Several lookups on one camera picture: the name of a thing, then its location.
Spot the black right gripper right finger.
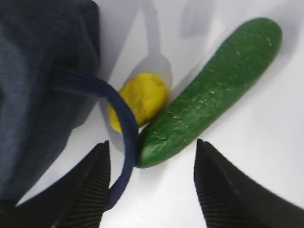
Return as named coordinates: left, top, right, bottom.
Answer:
left=194, top=139, right=304, bottom=228

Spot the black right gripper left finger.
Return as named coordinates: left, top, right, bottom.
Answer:
left=14, top=142, right=110, bottom=228

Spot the green cucumber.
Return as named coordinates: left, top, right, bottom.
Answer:
left=135, top=18, right=283, bottom=168

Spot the yellow lemon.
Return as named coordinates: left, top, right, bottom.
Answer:
left=119, top=73, right=168, bottom=128

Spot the navy blue fabric bag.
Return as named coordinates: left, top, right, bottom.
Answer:
left=0, top=0, right=138, bottom=211

